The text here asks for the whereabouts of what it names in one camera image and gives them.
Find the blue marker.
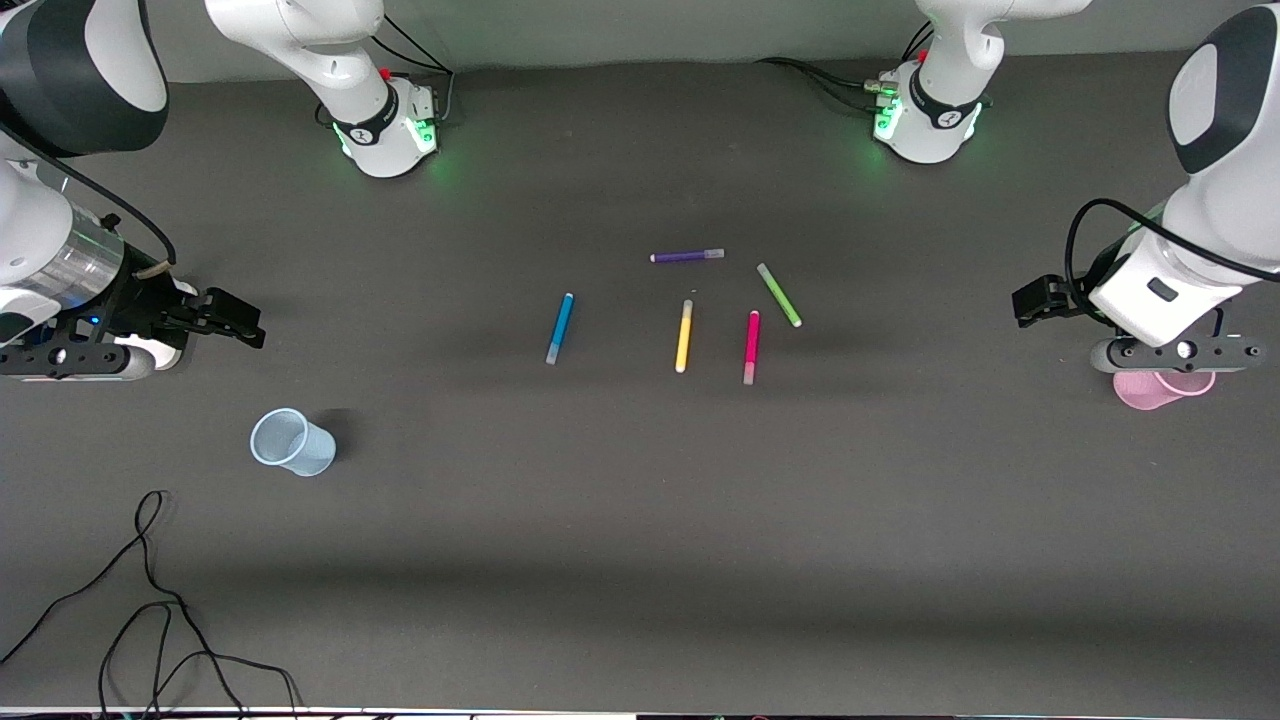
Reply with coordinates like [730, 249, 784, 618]
[545, 292, 576, 366]

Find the pink plastic cup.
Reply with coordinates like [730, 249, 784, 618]
[1113, 370, 1218, 412]

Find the light blue plastic cup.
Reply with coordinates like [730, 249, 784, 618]
[249, 407, 338, 478]

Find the green marker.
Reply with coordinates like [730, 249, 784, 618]
[756, 262, 803, 329]

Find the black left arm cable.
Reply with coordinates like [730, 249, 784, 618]
[1064, 197, 1280, 306]

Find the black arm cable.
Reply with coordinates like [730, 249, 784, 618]
[1064, 197, 1280, 306]
[0, 120, 179, 281]

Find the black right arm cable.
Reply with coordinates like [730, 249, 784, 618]
[0, 120, 179, 281]

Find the thin loose black cable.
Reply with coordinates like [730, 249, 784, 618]
[0, 489, 303, 720]

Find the black base cable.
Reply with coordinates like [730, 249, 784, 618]
[375, 12, 457, 126]
[753, 20, 936, 113]

